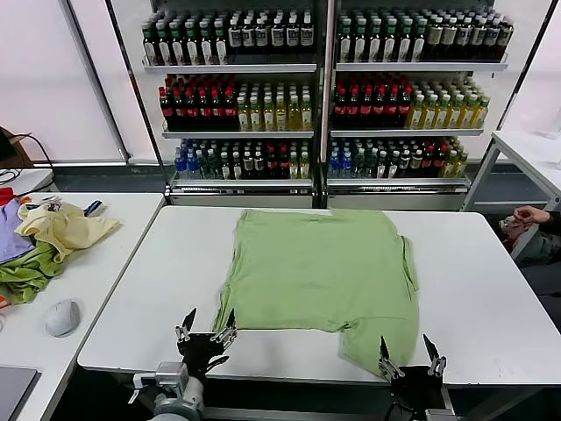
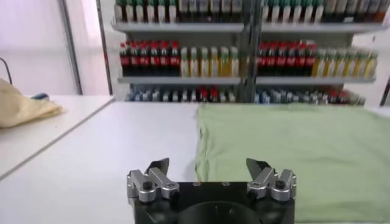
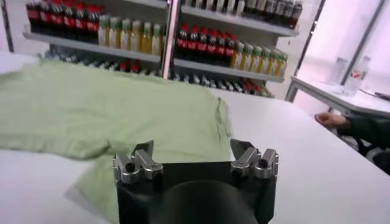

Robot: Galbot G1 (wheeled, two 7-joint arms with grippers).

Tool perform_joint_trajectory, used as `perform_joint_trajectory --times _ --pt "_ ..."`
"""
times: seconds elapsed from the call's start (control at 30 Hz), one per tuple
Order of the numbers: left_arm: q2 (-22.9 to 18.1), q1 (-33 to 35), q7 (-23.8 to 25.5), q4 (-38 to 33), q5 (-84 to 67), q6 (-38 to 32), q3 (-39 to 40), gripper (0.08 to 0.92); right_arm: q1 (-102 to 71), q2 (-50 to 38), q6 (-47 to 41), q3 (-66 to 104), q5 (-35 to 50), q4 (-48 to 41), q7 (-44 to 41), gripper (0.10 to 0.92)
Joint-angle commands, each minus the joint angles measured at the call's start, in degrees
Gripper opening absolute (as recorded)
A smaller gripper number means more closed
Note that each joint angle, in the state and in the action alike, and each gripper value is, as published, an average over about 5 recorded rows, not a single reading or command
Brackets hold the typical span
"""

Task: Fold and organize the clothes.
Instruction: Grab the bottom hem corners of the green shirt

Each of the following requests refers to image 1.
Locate blue white brush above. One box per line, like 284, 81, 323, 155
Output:
82, 199, 107, 219

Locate person hand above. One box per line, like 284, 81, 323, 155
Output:
513, 205, 547, 225

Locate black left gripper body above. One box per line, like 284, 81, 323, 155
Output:
176, 332, 231, 381

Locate grey laptop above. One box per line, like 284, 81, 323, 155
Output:
0, 366, 41, 421

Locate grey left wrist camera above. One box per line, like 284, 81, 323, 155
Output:
153, 360, 190, 390

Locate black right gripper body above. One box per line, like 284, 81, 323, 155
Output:
388, 364, 444, 409

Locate beige label dark bottle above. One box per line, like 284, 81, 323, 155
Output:
471, 16, 486, 61
485, 16, 500, 61
500, 16, 515, 61
427, 16, 442, 61
441, 16, 456, 61
456, 16, 471, 61

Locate cardboard box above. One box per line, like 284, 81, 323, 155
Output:
0, 125, 35, 168

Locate green t-shirt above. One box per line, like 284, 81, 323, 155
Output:
212, 209, 421, 379

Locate white metal frame table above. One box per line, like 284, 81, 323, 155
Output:
462, 129, 561, 264

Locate white computer mouse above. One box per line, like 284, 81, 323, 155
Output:
45, 297, 83, 338

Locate pale yellow garment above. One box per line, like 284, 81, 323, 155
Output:
15, 201, 122, 264

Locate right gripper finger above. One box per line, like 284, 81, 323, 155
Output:
378, 335, 406, 380
423, 333, 448, 376

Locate red white packet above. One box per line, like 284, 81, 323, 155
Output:
499, 217, 525, 249

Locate black desk cable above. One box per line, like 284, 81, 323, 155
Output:
19, 131, 57, 175

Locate grey drinks shelf unit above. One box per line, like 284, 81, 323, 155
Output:
139, 0, 328, 210
326, 0, 512, 211

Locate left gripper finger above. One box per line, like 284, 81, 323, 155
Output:
209, 307, 238, 345
174, 306, 198, 344

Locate green cap tea bottle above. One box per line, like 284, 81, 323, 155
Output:
199, 20, 215, 66
367, 18, 382, 62
214, 20, 229, 66
158, 20, 173, 66
397, 18, 412, 62
382, 18, 397, 62
352, 18, 367, 62
185, 20, 201, 66
338, 18, 352, 62
412, 18, 426, 62
144, 20, 159, 66
172, 20, 187, 66

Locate olive green garment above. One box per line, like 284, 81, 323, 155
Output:
0, 239, 67, 306

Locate person dark clothing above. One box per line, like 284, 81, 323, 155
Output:
516, 209, 561, 297

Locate purple garment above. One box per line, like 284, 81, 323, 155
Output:
0, 196, 36, 265

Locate chrome shelf post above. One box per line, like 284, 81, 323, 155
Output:
322, 0, 337, 210

